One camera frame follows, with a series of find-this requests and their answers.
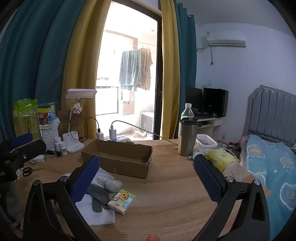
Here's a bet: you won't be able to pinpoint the white air conditioner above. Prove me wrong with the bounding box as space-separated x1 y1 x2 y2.
201 32 247 49

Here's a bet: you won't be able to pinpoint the black computer monitor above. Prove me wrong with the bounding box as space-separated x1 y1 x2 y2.
186 87 204 110

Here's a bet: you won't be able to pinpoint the white desk lamp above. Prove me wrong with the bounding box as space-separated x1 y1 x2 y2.
62 89 97 154

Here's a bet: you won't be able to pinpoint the black handled scissors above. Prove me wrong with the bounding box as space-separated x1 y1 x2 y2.
22 167 44 177

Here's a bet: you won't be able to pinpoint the hanging beige garment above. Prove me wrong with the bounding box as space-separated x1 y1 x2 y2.
137 47 153 90

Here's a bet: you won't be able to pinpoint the white power strip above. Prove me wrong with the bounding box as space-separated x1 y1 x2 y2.
104 136 129 143

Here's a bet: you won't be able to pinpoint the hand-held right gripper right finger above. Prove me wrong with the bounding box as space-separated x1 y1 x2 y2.
192 154 271 241

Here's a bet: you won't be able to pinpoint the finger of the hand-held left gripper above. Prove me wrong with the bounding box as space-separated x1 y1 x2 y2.
10 133 33 148
10 140 47 166

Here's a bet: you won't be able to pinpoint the gray padded headboard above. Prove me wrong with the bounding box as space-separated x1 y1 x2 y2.
247 85 296 149

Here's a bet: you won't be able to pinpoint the hanging light blue garment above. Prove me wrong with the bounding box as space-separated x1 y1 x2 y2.
119 49 144 92

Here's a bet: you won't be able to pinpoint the white plastic container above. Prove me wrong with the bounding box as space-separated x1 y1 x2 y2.
196 134 218 149

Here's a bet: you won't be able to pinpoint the black door frame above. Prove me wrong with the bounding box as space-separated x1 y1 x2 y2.
111 1 164 141

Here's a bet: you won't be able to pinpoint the wide teal curtain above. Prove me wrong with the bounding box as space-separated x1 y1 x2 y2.
0 0 86 141

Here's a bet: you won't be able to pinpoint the white woven plastic basket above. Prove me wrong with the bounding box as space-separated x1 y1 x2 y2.
40 128 59 151

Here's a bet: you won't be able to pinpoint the green snack package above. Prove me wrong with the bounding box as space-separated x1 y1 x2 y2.
13 99 40 137

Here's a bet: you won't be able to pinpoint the yellow sponge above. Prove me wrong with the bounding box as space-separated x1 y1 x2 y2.
206 148 238 174

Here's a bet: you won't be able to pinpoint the white computer desk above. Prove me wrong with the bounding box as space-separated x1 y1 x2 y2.
196 113 223 142

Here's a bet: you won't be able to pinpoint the blue printed blanket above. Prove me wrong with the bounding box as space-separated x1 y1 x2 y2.
240 134 296 241

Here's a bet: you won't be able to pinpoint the narrow teal curtain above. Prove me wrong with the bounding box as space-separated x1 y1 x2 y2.
174 2 197 109

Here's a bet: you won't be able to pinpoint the narrow yellow curtain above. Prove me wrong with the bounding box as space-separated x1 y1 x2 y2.
159 0 181 140

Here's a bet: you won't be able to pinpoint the brown cardboard box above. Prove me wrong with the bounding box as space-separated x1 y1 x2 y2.
80 138 153 179

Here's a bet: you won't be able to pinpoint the stainless steel tumbler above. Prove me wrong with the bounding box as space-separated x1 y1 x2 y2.
178 119 199 156

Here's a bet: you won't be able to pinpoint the white balcony appliance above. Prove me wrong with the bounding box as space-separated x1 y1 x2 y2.
140 112 154 135

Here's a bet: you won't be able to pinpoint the black computer case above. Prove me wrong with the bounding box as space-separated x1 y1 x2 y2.
203 88 229 117

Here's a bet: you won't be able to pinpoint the clear plastic bag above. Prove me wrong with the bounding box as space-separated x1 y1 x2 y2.
50 116 61 130

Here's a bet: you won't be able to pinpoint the cartoon printed tissue pack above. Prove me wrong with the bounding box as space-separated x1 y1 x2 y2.
107 189 136 215

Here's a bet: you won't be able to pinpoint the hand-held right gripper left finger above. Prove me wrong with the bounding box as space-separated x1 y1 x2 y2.
23 155 102 241

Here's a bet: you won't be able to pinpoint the yellow lidded can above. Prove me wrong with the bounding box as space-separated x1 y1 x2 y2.
37 104 52 126

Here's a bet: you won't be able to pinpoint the clear plastic water bottle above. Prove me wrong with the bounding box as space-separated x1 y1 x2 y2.
180 103 195 122

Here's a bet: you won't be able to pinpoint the white charger with black cable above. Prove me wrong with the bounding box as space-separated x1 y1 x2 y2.
84 117 105 141

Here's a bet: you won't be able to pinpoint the white paper towel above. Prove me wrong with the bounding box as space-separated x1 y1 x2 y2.
75 193 115 226

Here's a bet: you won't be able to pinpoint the wide yellow curtain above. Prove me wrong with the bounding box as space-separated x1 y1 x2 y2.
61 0 112 139

